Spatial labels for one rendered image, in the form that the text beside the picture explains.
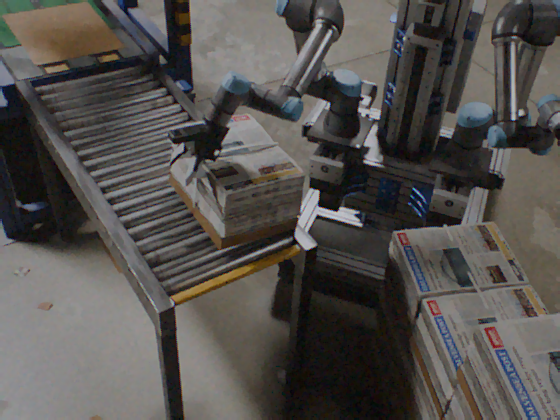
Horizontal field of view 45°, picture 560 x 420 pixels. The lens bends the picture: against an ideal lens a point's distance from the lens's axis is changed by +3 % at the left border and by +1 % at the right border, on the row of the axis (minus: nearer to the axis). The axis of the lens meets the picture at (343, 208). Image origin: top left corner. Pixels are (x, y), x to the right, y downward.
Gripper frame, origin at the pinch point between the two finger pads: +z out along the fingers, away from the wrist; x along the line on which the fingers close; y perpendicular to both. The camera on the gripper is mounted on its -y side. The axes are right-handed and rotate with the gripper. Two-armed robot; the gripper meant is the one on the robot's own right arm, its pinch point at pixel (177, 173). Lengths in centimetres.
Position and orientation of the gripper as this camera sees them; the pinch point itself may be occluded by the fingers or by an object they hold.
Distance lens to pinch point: 206.2
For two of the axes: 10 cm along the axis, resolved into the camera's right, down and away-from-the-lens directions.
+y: 6.3, 1.5, 7.6
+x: -5.6, -5.9, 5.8
